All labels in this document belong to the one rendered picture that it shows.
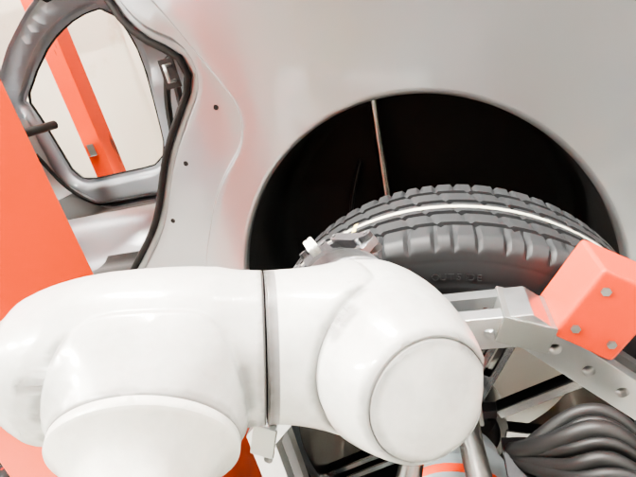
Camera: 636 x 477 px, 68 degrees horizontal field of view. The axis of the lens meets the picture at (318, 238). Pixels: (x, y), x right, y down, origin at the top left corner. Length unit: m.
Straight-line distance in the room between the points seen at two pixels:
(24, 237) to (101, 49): 4.63
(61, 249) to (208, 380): 0.51
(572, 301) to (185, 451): 0.41
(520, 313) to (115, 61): 4.92
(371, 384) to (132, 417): 0.12
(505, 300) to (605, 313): 0.09
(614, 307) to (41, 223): 0.69
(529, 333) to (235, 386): 0.36
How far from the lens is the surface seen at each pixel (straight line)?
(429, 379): 0.25
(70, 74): 3.99
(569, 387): 0.75
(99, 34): 5.28
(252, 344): 0.28
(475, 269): 0.60
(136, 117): 5.22
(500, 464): 0.71
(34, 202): 0.73
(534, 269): 0.61
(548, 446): 0.54
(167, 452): 0.26
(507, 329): 0.54
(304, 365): 0.28
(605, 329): 0.57
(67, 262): 0.75
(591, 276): 0.54
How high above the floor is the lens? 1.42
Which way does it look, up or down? 21 degrees down
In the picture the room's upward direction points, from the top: 15 degrees counter-clockwise
